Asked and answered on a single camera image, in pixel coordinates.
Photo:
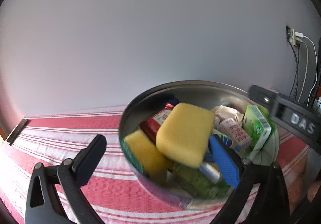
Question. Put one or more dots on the round metal cookie tin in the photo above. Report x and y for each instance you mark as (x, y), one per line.
(200, 93)

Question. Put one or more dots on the red striped tablecloth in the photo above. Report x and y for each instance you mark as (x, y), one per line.
(75, 123)

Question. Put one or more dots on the white pink snack packet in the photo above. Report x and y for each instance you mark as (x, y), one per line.
(235, 133)

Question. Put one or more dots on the white power adapter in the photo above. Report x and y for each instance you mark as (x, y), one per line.
(297, 37)

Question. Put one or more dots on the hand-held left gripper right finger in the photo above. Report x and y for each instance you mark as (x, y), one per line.
(223, 158)

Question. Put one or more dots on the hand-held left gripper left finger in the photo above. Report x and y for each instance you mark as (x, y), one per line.
(85, 163)

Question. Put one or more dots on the red snack packet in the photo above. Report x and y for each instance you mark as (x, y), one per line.
(150, 126)

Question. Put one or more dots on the blue snack packet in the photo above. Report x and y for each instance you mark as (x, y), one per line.
(173, 101)

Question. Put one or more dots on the green white carton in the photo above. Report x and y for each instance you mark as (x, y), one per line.
(255, 126)

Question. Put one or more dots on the wall socket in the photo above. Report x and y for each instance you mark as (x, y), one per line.
(289, 34)

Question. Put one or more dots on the beige wrapper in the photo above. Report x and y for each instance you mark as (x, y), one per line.
(225, 113)

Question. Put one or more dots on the yellow green scouring sponge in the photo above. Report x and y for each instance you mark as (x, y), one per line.
(140, 151)

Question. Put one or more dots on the plain yellow sponge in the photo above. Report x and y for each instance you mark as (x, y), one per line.
(184, 136)

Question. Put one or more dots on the silver packet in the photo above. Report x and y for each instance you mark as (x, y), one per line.
(210, 172)

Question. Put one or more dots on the black smartphone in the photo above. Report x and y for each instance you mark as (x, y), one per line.
(17, 131)

